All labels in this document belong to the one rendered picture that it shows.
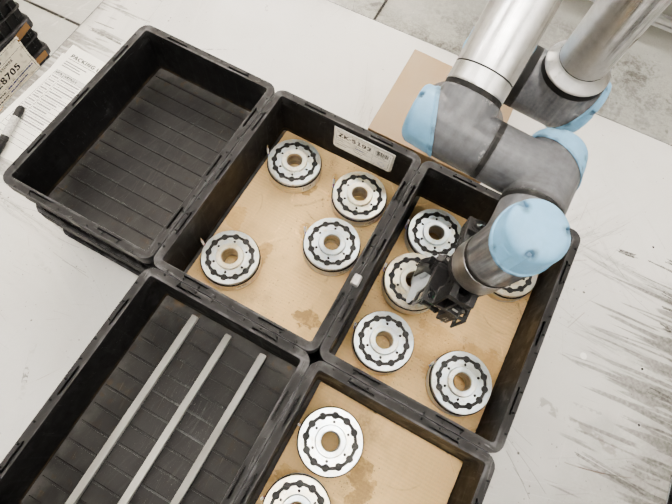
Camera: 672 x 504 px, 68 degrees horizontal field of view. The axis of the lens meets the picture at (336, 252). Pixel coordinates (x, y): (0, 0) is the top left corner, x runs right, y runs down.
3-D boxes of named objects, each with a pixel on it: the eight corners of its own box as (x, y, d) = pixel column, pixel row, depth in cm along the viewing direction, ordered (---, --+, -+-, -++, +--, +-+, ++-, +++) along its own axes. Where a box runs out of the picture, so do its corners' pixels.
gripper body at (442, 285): (407, 304, 75) (436, 286, 64) (430, 258, 78) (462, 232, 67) (451, 329, 75) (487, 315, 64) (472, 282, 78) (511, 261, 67)
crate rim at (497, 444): (421, 164, 90) (424, 157, 88) (576, 239, 86) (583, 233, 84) (314, 358, 76) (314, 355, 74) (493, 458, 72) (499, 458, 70)
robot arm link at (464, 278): (476, 220, 63) (532, 252, 63) (462, 232, 67) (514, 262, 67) (453, 269, 60) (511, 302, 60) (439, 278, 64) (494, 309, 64)
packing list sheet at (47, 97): (67, 42, 121) (66, 41, 120) (147, 79, 118) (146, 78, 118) (-28, 142, 109) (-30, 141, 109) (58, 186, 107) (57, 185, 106)
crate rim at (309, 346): (279, 95, 94) (278, 86, 91) (421, 164, 90) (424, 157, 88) (152, 268, 80) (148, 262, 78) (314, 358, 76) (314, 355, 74)
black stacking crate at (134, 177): (161, 67, 106) (145, 25, 96) (280, 125, 103) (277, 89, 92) (35, 210, 93) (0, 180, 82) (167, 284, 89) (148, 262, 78)
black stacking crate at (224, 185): (282, 126, 103) (279, 89, 92) (410, 189, 99) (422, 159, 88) (169, 285, 89) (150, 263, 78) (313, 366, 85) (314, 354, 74)
